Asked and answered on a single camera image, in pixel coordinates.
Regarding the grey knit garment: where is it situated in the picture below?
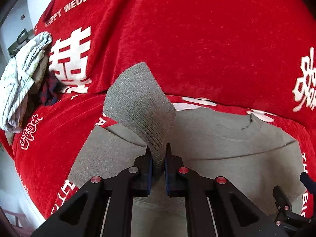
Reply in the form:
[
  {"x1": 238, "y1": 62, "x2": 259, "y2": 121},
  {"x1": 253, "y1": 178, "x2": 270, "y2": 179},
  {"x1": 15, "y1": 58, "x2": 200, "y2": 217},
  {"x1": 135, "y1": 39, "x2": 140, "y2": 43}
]
[{"x1": 68, "y1": 61, "x2": 307, "y2": 237}]

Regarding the dark plaid garment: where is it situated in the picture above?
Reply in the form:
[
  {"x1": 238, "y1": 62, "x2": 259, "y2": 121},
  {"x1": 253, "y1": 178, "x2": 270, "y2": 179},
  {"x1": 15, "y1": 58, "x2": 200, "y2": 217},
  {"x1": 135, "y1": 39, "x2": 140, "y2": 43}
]
[{"x1": 39, "y1": 71, "x2": 65, "y2": 106}]

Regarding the red wedding blanket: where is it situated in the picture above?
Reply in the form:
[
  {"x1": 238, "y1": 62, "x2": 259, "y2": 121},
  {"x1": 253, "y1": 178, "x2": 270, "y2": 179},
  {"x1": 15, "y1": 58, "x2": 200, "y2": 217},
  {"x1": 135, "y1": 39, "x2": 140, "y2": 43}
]
[{"x1": 9, "y1": 0, "x2": 315, "y2": 218}]

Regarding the pale striped cloth pile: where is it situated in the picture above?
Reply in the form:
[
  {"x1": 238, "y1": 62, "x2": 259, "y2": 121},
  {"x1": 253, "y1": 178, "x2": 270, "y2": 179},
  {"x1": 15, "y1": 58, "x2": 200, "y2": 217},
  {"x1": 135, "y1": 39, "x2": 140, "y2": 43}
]
[{"x1": 1, "y1": 32, "x2": 52, "y2": 133}]

